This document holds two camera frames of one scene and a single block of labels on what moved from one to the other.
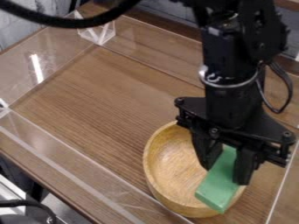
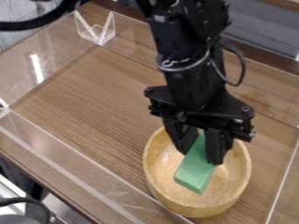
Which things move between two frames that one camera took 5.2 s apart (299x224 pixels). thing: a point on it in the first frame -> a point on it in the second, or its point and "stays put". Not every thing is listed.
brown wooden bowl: [173, 172] stays put
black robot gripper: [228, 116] -> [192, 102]
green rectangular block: [219, 191] -> [196, 171]
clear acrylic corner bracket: [97, 34] stays put
